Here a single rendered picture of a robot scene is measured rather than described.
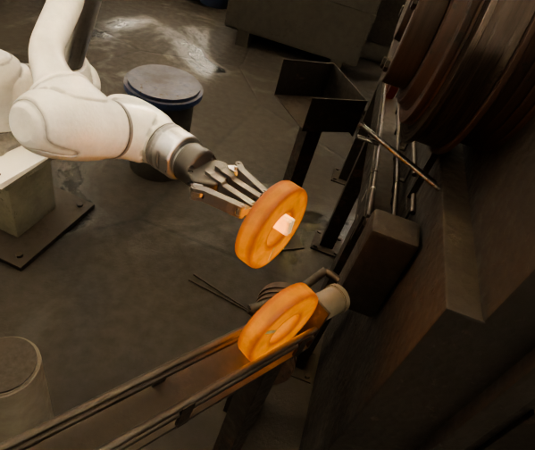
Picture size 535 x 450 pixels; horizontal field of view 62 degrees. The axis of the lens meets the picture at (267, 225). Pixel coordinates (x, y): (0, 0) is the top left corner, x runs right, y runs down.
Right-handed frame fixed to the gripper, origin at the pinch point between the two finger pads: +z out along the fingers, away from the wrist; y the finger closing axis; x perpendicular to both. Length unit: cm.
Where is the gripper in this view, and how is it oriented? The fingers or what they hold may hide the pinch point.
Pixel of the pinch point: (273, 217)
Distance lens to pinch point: 73.9
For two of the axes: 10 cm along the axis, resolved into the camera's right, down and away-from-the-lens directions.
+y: -6.0, 4.4, -6.7
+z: 7.8, 5.2, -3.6
